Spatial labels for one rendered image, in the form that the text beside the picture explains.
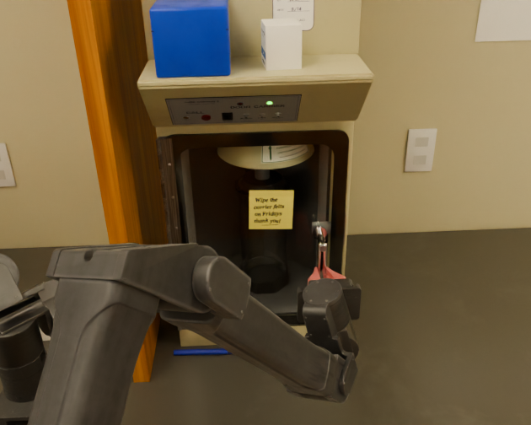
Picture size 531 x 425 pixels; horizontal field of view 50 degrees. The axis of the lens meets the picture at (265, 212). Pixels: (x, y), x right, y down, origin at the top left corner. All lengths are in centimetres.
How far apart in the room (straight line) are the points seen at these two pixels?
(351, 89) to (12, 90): 87
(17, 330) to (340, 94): 52
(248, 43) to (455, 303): 74
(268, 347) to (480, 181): 105
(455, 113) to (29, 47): 100
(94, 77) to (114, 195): 18
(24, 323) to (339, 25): 59
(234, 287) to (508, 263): 107
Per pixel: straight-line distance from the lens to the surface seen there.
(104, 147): 87
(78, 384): 42
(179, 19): 78
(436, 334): 124
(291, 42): 82
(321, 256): 98
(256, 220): 99
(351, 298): 94
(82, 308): 43
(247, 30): 89
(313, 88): 81
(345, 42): 91
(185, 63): 79
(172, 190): 97
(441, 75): 144
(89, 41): 83
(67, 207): 154
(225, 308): 49
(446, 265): 145
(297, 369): 70
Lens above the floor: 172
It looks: 29 degrees down
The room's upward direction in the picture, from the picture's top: 1 degrees counter-clockwise
